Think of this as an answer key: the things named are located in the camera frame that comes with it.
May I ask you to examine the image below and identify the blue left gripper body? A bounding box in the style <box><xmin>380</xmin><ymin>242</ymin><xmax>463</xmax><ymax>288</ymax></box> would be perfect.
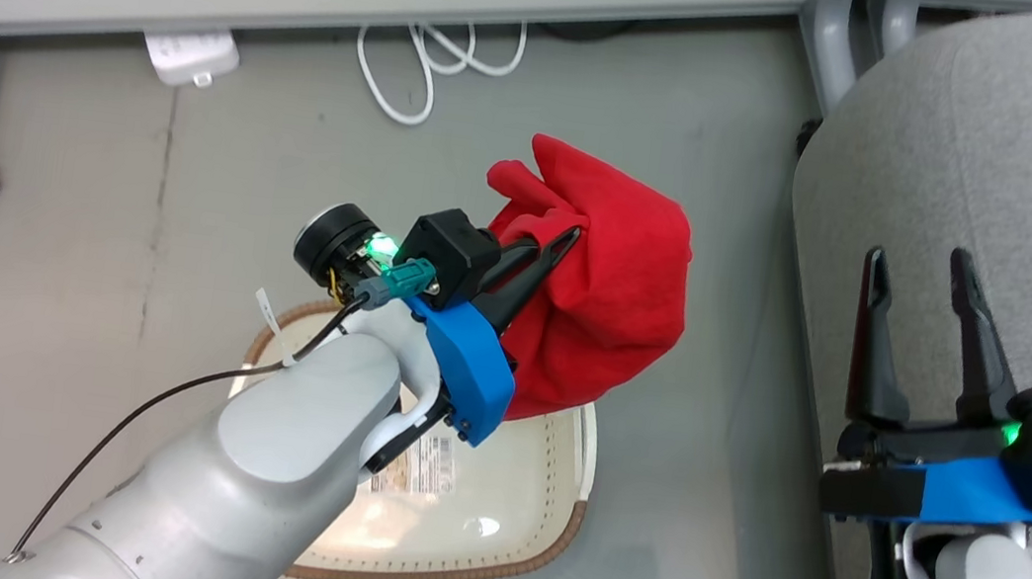
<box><xmin>271</xmin><ymin>197</ymin><xmax>538</xmax><ymax>452</ymax></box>

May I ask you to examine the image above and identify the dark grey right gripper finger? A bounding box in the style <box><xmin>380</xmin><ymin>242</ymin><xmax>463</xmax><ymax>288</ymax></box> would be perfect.
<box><xmin>928</xmin><ymin>246</ymin><xmax>1032</xmax><ymax>433</ymax></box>
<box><xmin>841</xmin><ymin>243</ymin><xmax>933</xmax><ymax>432</ymax></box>

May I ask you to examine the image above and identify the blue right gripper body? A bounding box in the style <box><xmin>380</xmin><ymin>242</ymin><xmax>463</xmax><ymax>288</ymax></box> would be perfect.
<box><xmin>814</xmin><ymin>398</ymin><xmax>1032</xmax><ymax>544</ymax></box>

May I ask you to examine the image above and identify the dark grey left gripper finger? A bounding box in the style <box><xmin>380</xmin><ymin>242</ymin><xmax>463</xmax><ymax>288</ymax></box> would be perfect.
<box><xmin>487</xmin><ymin>214</ymin><xmax>585</xmax><ymax>286</ymax></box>
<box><xmin>470</xmin><ymin>228</ymin><xmax>575</xmax><ymax>342</ymax></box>

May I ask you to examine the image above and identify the red garment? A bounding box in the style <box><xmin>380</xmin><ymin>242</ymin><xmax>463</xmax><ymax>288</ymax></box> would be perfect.
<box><xmin>455</xmin><ymin>126</ymin><xmax>708</xmax><ymax>445</ymax></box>

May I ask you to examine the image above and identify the grey fabric sofa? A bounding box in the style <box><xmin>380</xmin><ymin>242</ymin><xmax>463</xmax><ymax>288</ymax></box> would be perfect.
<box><xmin>705</xmin><ymin>0</ymin><xmax>1032</xmax><ymax>579</ymax></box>

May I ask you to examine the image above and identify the cream plastic laundry basket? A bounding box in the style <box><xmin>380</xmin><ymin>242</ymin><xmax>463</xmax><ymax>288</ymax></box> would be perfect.
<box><xmin>204</xmin><ymin>286</ymin><xmax>617</xmax><ymax>579</ymax></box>

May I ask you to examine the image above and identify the grey curved partition leg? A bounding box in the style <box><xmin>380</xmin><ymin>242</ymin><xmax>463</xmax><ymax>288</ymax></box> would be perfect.
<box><xmin>786</xmin><ymin>0</ymin><xmax>876</xmax><ymax>119</ymax></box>
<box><xmin>853</xmin><ymin>0</ymin><xmax>926</xmax><ymax>61</ymax></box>

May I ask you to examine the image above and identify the white power strip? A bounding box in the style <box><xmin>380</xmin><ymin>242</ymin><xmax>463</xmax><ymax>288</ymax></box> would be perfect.
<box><xmin>135</xmin><ymin>21</ymin><xmax>245</xmax><ymax>97</ymax></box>

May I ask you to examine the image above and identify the white coiled power cable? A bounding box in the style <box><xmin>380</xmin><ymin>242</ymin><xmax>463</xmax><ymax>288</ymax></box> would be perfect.
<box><xmin>345</xmin><ymin>0</ymin><xmax>531</xmax><ymax>142</ymax></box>

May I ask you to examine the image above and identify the black floor cable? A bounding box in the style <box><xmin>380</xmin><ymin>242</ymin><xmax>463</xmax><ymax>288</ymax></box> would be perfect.
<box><xmin>538</xmin><ymin>8</ymin><xmax>644</xmax><ymax>51</ymax></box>

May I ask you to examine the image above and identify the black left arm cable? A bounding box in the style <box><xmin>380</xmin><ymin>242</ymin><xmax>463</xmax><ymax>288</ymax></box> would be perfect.
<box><xmin>6</xmin><ymin>256</ymin><xmax>368</xmax><ymax>579</ymax></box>

